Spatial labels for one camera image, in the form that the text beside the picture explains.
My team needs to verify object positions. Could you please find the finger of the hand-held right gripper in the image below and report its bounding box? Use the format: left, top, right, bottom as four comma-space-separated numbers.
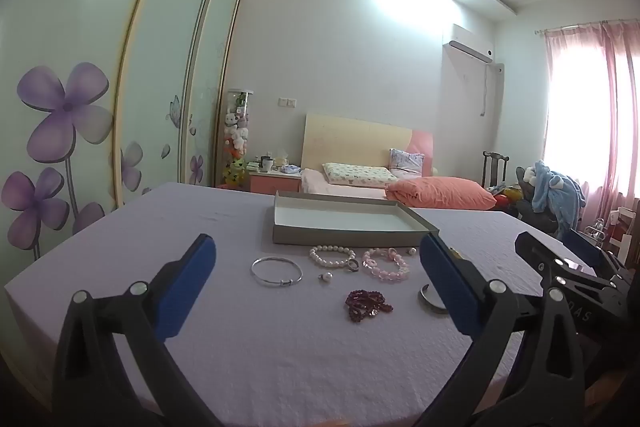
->
567, 228, 610, 260
514, 231, 568, 280

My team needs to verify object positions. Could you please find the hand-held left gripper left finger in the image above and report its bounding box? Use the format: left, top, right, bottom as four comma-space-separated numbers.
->
50, 233, 223, 427

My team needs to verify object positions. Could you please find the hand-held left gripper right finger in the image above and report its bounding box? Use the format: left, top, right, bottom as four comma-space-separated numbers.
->
415, 232, 587, 427

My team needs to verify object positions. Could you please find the wide silver cuff bangle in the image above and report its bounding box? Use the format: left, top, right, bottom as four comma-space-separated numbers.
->
418, 283, 451, 315

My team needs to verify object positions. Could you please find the dark red bead bracelet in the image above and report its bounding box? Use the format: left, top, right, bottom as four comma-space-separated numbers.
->
344, 289, 394, 320

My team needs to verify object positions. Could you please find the thin silver bangle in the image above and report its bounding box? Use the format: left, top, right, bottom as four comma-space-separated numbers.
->
251, 257, 303, 289

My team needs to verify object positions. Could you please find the grey cardboard box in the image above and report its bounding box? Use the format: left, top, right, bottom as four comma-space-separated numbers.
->
272, 191, 441, 248

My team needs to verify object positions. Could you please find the white pearl bracelet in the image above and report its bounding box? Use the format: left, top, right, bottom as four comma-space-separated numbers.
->
309, 245, 357, 269

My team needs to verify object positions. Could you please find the black office chair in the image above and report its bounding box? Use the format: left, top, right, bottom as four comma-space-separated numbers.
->
514, 166, 563, 230

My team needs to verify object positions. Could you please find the colourful toy pile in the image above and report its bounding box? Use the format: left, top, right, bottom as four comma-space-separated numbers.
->
497, 186, 525, 208

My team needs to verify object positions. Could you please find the blue plush garment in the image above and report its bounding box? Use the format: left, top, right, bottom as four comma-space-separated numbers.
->
530, 161, 587, 233

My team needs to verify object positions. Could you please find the purple tablecloth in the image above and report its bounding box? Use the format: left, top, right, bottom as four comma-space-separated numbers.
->
4, 181, 616, 427

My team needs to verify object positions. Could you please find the dark wooden chair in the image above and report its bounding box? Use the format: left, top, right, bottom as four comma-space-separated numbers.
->
481, 151, 510, 188

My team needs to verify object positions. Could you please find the salmon pink pillow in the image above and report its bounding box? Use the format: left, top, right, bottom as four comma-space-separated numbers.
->
385, 176, 498, 211

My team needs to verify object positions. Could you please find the pink curtain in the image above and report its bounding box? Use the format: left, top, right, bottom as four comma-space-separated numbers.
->
544, 22, 640, 223

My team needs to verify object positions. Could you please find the lilac printed pillow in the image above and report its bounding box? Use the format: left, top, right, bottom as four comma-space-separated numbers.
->
389, 148, 426, 178

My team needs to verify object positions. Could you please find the pink nightstand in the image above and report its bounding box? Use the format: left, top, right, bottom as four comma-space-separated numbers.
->
249, 171, 303, 195

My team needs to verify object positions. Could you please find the cream patterned pillow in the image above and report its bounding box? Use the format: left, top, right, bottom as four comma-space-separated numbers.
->
321, 162, 396, 186

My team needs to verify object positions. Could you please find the clear tube of plush toys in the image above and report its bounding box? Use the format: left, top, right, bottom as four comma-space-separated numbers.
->
222, 89, 254, 188

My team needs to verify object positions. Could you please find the pale pink bed sheet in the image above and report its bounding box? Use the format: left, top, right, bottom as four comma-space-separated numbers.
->
300, 168, 388, 200

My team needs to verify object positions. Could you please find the beige and pink headboard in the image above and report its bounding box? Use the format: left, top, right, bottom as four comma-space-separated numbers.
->
301, 113, 433, 180

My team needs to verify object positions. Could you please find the white air conditioner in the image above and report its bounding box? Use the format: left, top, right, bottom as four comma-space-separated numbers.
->
447, 24, 496, 64

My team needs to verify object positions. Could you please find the floral sliding door wardrobe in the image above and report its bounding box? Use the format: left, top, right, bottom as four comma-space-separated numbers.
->
0, 0, 243, 258

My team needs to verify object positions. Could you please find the pink bead flower bracelet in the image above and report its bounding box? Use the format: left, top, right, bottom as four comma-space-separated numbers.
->
361, 247, 412, 282

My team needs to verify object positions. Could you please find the white wall pipe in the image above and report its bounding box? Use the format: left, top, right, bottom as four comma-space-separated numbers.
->
479, 62, 505, 118

